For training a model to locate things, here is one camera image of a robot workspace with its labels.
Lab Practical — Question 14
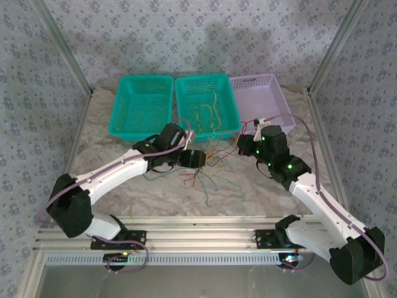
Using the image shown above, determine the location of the teal perforated plastic basket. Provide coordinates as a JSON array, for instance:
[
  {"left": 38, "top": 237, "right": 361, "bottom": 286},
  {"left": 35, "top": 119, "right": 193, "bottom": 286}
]
[
  {"left": 107, "top": 74, "right": 175, "bottom": 145},
  {"left": 175, "top": 73, "right": 242, "bottom": 144}
]

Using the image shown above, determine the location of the lilac perforated plastic basket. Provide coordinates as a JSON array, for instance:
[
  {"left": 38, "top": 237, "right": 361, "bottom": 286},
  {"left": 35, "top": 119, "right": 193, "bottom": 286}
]
[{"left": 228, "top": 73, "right": 296, "bottom": 136}]

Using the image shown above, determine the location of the black usb hub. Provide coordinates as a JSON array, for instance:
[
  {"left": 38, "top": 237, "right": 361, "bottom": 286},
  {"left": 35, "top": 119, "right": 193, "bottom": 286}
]
[
  {"left": 278, "top": 253, "right": 304, "bottom": 268},
  {"left": 103, "top": 252, "right": 130, "bottom": 262}
]

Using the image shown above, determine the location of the grey metal sheet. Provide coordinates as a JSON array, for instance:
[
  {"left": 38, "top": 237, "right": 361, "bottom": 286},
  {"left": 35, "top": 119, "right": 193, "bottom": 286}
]
[{"left": 33, "top": 251, "right": 373, "bottom": 298}]

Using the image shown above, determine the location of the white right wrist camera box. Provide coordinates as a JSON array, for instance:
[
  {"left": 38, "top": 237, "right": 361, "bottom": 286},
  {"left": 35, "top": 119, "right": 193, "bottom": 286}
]
[{"left": 252, "top": 117, "right": 270, "bottom": 143}]

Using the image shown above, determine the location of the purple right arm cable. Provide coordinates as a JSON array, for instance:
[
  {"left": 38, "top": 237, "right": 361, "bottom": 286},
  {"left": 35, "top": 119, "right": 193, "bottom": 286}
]
[{"left": 265, "top": 113, "right": 391, "bottom": 282}]

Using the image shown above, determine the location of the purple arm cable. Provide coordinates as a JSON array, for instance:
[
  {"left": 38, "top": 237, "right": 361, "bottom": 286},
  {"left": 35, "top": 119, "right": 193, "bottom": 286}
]
[
  {"left": 36, "top": 119, "right": 150, "bottom": 276},
  {"left": 265, "top": 113, "right": 391, "bottom": 282}
]

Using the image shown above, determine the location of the aluminium table side rail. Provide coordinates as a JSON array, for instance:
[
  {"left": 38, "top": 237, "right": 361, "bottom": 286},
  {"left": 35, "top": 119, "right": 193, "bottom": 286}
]
[
  {"left": 46, "top": 91, "right": 94, "bottom": 227},
  {"left": 308, "top": 91, "right": 356, "bottom": 227}
]

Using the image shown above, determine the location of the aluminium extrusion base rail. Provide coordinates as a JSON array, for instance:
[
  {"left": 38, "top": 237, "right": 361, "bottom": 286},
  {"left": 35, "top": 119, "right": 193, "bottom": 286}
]
[{"left": 32, "top": 216, "right": 372, "bottom": 251}]

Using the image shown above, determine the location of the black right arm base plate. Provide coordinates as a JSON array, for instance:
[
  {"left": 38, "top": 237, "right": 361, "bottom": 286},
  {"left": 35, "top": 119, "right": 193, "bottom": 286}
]
[{"left": 254, "top": 229, "right": 313, "bottom": 249}]

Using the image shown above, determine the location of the grey slotted cable duct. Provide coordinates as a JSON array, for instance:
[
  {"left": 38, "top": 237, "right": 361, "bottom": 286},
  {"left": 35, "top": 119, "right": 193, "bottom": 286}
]
[{"left": 45, "top": 251, "right": 282, "bottom": 267}]

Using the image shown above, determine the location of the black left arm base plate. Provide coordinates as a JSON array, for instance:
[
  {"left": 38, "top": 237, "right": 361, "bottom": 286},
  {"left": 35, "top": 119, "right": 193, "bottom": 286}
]
[{"left": 91, "top": 230, "right": 147, "bottom": 251}]

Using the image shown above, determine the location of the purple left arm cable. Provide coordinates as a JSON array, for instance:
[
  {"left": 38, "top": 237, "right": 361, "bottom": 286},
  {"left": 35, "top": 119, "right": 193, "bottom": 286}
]
[{"left": 36, "top": 119, "right": 150, "bottom": 276}]

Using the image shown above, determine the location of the aluminium frame post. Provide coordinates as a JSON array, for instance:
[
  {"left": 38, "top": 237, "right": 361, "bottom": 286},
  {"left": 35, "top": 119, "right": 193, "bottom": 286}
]
[
  {"left": 308, "top": 0, "right": 370, "bottom": 94},
  {"left": 30, "top": 0, "right": 95, "bottom": 95}
]

